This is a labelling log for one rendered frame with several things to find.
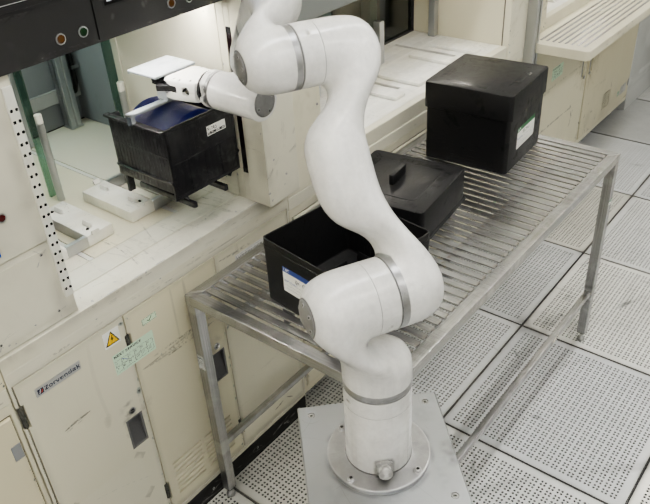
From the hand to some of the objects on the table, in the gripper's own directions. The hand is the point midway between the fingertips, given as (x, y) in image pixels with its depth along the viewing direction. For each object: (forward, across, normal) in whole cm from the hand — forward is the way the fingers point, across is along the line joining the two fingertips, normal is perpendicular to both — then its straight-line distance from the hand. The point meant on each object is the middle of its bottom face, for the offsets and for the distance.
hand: (164, 75), depth 169 cm
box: (-33, -96, +48) cm, 112 cm away
